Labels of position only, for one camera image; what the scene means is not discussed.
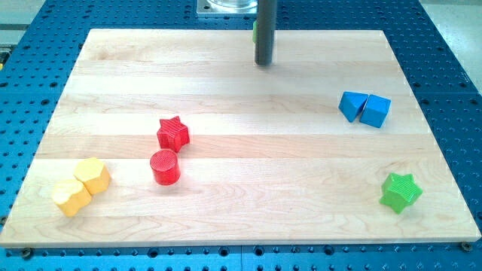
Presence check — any green circle block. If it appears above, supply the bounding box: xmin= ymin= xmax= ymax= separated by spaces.
xmin=252 ymin=20 xmax=257 ymax=44

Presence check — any red star block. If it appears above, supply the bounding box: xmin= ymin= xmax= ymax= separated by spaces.
xmin=157 ymin=116 xmax=190 ymax=153

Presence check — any light wooden board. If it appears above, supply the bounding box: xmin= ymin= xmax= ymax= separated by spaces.
xmin=1 ymin=29 xmax=480 ymax=248

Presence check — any red cylinder block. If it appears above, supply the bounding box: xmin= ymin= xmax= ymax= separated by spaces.
xmin=150 ymin=149 xmax=181 ymax=186

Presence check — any blue triangular block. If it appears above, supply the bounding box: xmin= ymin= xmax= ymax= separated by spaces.
xmin=338 ymin=91 xmax=369 ymax=123

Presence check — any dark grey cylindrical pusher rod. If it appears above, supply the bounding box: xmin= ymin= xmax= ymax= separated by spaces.
xmin=255 ymin=0 xmax=277 ymax=66

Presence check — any blue cube block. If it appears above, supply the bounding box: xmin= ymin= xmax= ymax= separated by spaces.
xmin=360 ymin=95 xmax=391 ymax=128

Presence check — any yellow hexagon block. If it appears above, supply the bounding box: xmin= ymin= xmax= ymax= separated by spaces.
xmin=74 ymin=157 xmax=111 ymax=195

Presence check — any green star block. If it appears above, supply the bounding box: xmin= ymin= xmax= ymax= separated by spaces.
xmin=380 ymin=172 xmax=423 ymax=215

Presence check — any yellow heart block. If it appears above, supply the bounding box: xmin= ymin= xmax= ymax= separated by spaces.
xmin=52 ymin=179 xmax=92 ymax=217

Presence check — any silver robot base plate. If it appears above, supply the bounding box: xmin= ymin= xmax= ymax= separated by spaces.
xmin=197 ymin=0 xmax=258 ymax=14

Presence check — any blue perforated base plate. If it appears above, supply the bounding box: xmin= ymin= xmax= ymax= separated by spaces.
xmin=1 ymin=1 xmax=481 ymax=270

